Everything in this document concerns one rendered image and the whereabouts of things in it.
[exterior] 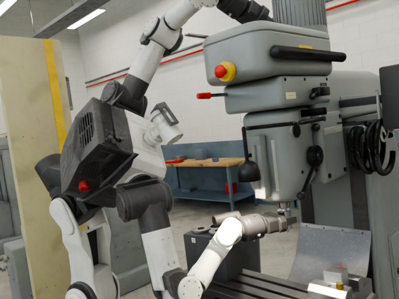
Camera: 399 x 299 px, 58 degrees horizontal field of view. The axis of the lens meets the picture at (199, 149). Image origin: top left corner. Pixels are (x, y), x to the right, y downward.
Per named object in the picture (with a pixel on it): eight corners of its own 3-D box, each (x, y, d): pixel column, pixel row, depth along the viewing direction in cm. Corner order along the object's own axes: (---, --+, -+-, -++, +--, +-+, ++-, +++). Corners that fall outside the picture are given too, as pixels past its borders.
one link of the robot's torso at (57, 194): (43, 202, 137) (59, 185, 132) (70, 193, 149) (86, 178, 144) (59, 231, 134) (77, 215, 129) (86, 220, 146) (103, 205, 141)
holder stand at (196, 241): (228, 282, 151) (222, 236, 150) (187, 274, 165) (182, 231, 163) (243, 271, 161) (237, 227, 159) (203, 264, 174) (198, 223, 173)
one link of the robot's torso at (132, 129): (43, 220, 111) (111, 153, 96) (42, 137, 131) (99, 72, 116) (122, 234, 131) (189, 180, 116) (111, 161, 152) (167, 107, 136)
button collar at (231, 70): (233, 79, 108) (230, 59, 108) (218, 82, 112) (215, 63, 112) (237, 79, 110) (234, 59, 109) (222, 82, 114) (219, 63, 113)
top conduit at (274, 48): (279, 56, 102) (278, 43, 101) (267, 59, 104) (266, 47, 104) (347, 61, 133) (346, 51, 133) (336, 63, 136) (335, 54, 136)
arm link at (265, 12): (241, 37, 129) (215, 19, 124) (250, 13, 131) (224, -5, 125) (264, 27, 118) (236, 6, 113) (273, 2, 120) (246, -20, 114)
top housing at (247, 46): (265, 73, 102) (258, 16, 101) (199, 88, 121) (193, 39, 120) (337, 74, 135) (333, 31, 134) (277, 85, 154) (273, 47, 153)
